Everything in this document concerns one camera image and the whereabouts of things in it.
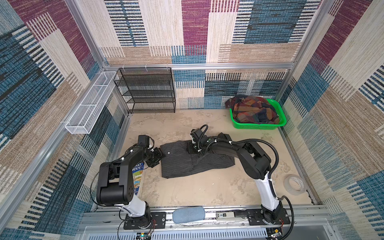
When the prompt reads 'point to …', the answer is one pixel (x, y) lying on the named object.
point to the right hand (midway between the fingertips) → (188, 151)
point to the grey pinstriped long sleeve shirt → (176, 160)
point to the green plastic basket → (281, 114)
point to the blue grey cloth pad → (188, 214)
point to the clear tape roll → (288, 189)
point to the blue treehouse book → (137, 170)
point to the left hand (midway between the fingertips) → (163, 156)
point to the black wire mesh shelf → (147, 90)
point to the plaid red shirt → (252, 109)
